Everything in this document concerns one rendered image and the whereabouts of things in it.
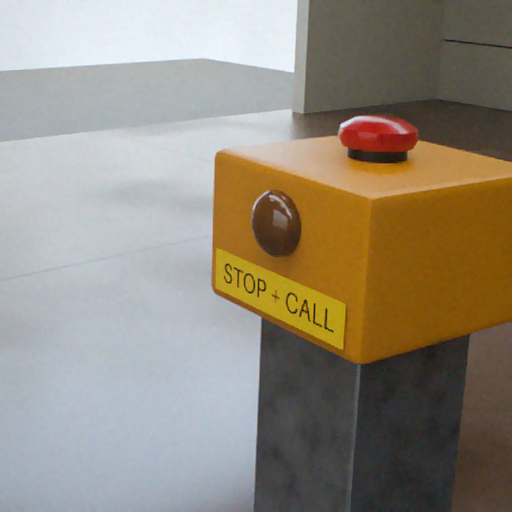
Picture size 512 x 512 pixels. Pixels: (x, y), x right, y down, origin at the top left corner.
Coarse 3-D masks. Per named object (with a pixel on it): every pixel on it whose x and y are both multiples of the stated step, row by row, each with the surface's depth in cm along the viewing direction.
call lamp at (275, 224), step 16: (272, 192) 47; (256, 208) 47; (272, 208) 47; (288, 208) 46; (256, 224) 47; (272, 224) 47; (288, 224) 46; (256, 240) 48; (272, 240) 47; (288, 240) 46
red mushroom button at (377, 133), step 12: (360, 120) 49; (372, 120) 49; (384, 120) 49; (396, 120) 50; (348, 132) 49; (360, 132) 49; (372, 132) 48; (384, 132) 48; (396, 132) 49; (408, 132) 49; (348, 144) 49; (360, 144) 49; (372, 144) 48; (384, 144) 48; (396, 144) 48; (408, 144) 49
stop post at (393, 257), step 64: (256, 192) 49; (320, 192) 45; (384, 192) 44; (448, 192) 46; (256, 256) 50; (320, 256) 46; (384, 256) 44; (448, 256) 47; (320, 320) 46; (384, 320) 45; (448, 320) 48; (320, 384) 50; (384, 384) 49; (448, 384) 52; (256, 448) 56; (320, 448) 51; (384, 448) 51; (448, 448) 54
